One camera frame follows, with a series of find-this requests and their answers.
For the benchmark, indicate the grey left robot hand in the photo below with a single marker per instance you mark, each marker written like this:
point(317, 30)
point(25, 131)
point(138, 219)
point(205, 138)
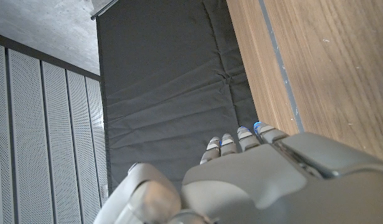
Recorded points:
point(272, 186)

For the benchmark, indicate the black backdrop curtain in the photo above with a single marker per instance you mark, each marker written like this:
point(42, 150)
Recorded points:
point(166, 77)

